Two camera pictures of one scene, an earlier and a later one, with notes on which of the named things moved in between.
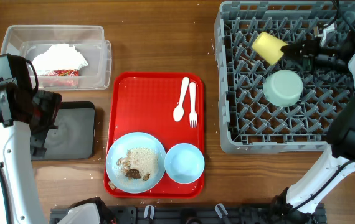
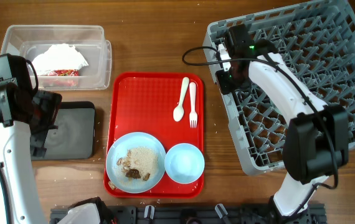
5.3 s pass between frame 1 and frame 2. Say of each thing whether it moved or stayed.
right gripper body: moved
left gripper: stayed
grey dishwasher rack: moved
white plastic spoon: stayed
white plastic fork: stayed
